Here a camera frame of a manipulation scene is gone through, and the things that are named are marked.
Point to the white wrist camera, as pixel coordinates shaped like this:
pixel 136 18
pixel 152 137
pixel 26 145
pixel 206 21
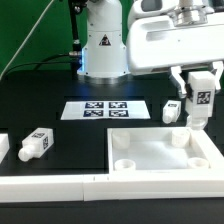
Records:
pixel 150 8

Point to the white obstacle left bar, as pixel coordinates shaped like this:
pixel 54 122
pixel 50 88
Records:
pixel 4 146

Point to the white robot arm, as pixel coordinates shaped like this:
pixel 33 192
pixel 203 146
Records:
pixel 105 53

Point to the white square tabletop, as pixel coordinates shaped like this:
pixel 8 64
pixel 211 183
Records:
pixel 141 152

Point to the white obstacle front bar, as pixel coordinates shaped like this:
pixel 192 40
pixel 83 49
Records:
pixel 109 187

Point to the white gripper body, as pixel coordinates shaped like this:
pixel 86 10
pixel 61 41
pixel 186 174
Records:
pixel 154 44

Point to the paper sheet with markers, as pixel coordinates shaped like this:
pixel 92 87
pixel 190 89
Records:
pixel 89 110

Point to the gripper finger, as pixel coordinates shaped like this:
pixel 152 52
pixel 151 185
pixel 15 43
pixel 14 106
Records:
pixel 217 69
pixel 177 80

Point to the white obstacle bar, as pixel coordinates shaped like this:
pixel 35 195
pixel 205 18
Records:
pixel 4 146
pixel 109 187

